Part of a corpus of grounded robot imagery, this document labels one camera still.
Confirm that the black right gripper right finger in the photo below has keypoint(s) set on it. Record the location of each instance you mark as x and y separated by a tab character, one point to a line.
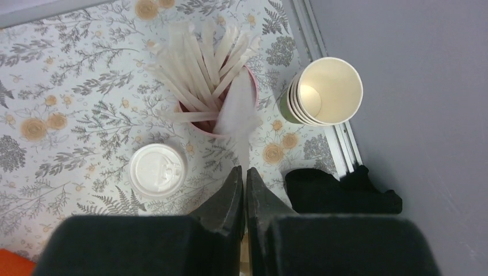
283	242

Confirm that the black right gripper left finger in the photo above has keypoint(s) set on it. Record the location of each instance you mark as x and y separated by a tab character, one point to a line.
207	241

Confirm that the single white straw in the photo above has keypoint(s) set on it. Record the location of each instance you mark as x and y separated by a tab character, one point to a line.
237	118

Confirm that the orange paper gift bag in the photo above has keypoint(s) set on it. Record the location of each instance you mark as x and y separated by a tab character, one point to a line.
13	264

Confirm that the black t-shirt with logo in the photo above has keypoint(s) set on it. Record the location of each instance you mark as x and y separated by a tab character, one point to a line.
312	190

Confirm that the stack of white plastic lids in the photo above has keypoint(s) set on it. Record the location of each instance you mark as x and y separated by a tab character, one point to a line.
157	171

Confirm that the pink straw holder cup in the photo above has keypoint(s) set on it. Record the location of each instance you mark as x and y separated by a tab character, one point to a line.
202	121

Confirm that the stack of green paper cups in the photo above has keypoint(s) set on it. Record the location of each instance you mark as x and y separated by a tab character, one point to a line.
329	91

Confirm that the floral patterned table mat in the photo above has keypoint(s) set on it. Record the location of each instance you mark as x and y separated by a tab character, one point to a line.
77	102

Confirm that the bundle of white wrapped straws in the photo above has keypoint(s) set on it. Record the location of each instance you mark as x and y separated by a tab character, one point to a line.
197	71

